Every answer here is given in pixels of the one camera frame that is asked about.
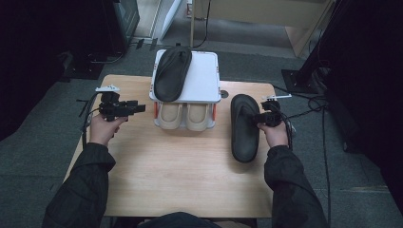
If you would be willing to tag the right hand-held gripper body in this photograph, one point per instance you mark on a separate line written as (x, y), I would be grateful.
(272, 115)

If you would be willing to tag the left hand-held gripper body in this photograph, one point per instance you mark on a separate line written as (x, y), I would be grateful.
(112, 106)

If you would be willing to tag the black flip-flop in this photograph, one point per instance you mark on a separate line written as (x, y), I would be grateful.
(244, 139)
(172, 72)

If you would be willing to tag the beige clog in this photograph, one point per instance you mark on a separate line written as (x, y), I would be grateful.
(170, 115)
(197, 116)

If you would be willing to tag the white shoe rack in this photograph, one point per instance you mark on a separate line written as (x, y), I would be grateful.
(204, 79)

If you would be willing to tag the person's right hand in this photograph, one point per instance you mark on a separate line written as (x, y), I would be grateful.
(277, 136)

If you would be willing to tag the person's left hand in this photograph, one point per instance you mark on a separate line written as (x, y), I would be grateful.
(103, 129)

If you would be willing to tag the silver wristwatch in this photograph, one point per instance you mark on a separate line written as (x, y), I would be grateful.
(293, 129)

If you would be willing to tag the black metal stand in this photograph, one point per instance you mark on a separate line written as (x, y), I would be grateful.
(296, 80)

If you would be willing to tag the black stand base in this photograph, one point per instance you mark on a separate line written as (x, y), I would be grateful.
(82, 68)

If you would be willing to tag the dark cabinet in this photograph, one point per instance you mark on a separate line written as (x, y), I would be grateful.
(126, 19)

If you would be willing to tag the white leaning board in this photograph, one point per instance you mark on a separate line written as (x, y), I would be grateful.
(171, 15)

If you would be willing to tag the person's dark torso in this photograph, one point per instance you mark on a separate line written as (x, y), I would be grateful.
(179, 221)

